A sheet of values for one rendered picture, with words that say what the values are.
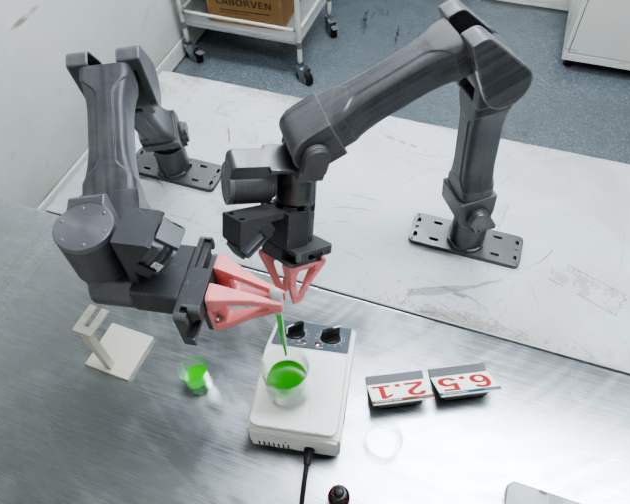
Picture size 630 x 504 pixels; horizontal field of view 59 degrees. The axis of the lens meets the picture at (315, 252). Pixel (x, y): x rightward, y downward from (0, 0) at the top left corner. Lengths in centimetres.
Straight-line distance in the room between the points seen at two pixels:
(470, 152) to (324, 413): 42
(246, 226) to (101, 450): 41
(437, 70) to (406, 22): 266
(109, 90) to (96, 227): 24
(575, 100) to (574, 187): 180
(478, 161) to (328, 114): 27
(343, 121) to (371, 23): 267
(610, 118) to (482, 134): 216
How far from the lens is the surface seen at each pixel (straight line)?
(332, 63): 302
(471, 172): 87
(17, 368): 103
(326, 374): 80
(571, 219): 115
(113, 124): 72
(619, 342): 103
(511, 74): 74
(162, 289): 57
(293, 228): 74
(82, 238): 55
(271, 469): 85
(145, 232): 53
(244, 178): 71
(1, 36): 223
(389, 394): 85
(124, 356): 96
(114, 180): 68
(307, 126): 69
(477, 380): 89
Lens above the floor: 171
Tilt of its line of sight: 53 degrees down
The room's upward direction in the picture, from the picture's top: 3 degrees counter-clockwise
